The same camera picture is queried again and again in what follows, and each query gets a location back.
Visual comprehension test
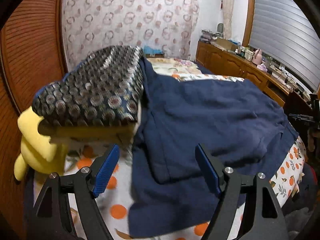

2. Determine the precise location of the navy printed t-shirt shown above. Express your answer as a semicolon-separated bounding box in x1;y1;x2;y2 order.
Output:
129;59;298;238

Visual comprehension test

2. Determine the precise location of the yellow folded blanket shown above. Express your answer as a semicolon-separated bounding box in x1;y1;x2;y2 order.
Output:
14;107;140;181

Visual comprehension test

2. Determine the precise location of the dark circle-patterned folded garment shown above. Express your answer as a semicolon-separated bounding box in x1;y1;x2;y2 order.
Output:
32;46;144;127

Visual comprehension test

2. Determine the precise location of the navy blanket at bedside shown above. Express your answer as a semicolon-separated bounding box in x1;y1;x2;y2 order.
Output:
197;63;213;75

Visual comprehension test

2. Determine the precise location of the pink kettle jug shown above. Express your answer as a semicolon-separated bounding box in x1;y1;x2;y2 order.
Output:
252;49;263;65

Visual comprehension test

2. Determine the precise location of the wooden louvered wardrobe door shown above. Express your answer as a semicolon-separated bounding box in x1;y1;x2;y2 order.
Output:
1;0;67;239

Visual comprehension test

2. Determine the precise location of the wooden sideboard cabinet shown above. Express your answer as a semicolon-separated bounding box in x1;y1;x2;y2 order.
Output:
196;41;289;107

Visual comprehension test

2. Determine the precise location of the floral beige bed quilt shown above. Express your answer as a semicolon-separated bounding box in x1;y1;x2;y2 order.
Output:
147;57;202;76

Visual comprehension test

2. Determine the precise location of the open cardboard box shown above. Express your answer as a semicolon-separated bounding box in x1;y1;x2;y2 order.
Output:
212;37;239;51

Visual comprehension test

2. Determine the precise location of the grey window blind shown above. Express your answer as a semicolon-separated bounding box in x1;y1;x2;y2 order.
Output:
249;0;319;90

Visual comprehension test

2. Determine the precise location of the box with blue cloth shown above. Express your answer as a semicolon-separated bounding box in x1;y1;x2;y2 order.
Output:
143;46;165;58

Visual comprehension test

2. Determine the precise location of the beige side curtain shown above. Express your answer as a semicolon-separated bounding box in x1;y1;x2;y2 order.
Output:
222;0;234;40

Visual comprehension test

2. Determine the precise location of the pink ring-patterned curtain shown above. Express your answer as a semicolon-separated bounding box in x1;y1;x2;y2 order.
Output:
62;0;199;70

